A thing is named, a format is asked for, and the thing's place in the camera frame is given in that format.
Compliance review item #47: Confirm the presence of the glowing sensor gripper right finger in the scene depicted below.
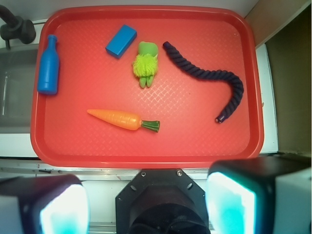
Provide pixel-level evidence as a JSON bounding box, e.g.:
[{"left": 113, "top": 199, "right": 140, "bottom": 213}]
[{"left": 205, "top": 156, "right": 312, "bottom": 234}]

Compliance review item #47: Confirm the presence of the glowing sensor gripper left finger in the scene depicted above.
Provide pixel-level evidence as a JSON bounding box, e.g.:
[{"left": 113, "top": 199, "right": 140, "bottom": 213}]
[{"left": 0, "top": 175, "right": 90, "bottom": 234}]

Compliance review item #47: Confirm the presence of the orange plastic toy carrot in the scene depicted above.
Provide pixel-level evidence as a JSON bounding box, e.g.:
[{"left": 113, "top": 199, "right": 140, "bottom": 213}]
[{"left": 87, "top": 109, "right": 160, "bottom": 133}]

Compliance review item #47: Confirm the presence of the red plastic tray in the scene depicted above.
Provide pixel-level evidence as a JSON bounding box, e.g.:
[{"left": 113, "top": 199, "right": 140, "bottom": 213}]
[{"left": 30, "top": 6, "right": 264, "bottom": 169}]

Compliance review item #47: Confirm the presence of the blue plastic toy bottle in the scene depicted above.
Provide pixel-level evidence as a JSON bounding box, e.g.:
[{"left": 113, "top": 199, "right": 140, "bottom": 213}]
[{"left": 37, "top": 35, "right": 59, "bottom": 95}]

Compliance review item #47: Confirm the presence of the stainless steel sink basin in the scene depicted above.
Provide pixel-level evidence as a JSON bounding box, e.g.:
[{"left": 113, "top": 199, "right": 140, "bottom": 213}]
[{"left": 0, "top": 46, "right": 38, "bottom": 134}]

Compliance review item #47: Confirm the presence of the green fuzzy toy figure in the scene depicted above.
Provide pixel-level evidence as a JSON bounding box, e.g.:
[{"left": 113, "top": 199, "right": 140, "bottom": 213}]
[{"left": 132, "top": 41, "right": 158, "bottom": 89}]

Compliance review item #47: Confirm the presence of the blue rectangular block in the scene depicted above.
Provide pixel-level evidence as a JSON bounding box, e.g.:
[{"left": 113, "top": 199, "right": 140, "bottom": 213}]
[{"left": 105, "top": 25, "right": 137, "bottom": 59}]

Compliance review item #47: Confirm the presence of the dark purple twisted rope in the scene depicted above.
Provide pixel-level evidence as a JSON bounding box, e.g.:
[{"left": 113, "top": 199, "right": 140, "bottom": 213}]
[{"left": 162, "top": 41, "right": 245, "bottom": 124}]

